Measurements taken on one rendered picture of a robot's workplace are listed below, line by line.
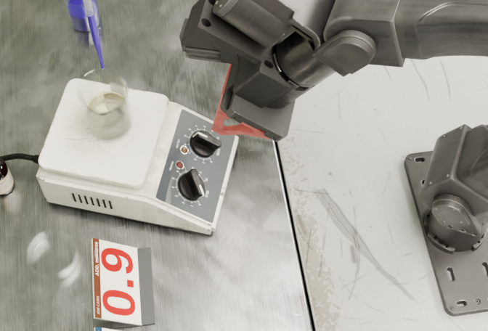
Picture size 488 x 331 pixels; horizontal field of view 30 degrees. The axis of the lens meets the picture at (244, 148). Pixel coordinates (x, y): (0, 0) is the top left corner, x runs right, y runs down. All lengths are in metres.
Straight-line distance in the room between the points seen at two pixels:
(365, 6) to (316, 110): 0.38
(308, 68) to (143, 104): 0.26
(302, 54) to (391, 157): 0.31
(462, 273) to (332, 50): 0.37
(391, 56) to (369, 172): 0.33
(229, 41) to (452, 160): 0.25
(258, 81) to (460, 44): 0.20
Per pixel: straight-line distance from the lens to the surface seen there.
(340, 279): 1.01
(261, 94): 0.85
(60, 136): 1.00
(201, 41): 0.83
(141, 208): 1.00
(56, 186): 1.01
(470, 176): 0.89
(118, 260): 1.00
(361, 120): 1.11
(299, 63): 0.82
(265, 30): 0.79
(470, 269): 1.03
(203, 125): 1.04
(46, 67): 1.17
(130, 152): 0.98
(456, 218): 0.93
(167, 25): 1.19
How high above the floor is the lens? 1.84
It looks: 60 degrees down
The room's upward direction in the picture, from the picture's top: 1 degrees clockwise
